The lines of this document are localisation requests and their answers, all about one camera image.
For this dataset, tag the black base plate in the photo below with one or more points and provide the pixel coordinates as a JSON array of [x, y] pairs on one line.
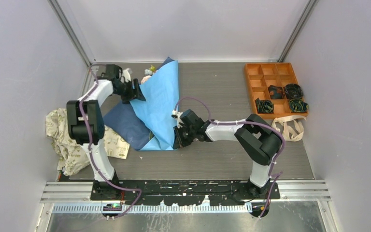
[[182, 192]]

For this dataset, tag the cream patterned cloth bag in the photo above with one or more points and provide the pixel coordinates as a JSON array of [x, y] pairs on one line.
[[72, 158]]

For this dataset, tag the black ribbon roll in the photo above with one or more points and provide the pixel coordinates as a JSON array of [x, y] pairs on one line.
[[293, 91]]

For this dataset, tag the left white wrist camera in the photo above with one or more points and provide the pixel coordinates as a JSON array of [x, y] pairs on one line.
[[126, 75]]

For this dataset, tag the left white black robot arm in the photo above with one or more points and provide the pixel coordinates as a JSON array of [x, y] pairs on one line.
[[86, 125]]

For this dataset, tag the dark ribbon roll yellow pattern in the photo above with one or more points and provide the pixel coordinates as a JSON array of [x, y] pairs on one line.
[[297, 106]]

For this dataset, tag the dark ribbon roll green pattern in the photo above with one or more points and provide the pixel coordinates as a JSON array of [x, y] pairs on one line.
[[264, 106]]

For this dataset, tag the orange compartment tray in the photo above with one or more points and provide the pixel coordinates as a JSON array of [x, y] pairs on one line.
[[259, 76]]

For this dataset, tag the dark ribbon roll orange pattern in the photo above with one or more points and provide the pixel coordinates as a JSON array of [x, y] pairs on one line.
[[275, 92]]

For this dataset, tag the beige tote bag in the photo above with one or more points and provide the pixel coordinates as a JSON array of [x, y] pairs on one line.
[[291, 127]]

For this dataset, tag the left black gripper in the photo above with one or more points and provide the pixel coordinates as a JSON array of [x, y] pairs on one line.
[[135, 93]]

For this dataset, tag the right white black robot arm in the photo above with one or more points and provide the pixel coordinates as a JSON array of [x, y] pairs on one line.
[[260, 141]]

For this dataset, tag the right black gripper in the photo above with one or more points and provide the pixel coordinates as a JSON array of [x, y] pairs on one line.
[[179, 142]]

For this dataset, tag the aluminium front rail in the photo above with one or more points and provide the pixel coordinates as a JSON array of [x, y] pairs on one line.
[[73, 197]]

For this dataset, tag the small green circuit board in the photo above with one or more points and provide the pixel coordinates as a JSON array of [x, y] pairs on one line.
[[112, 207]]

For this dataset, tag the blue wrapping paper sheet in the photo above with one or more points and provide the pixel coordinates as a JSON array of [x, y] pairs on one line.
[[148, 125]]

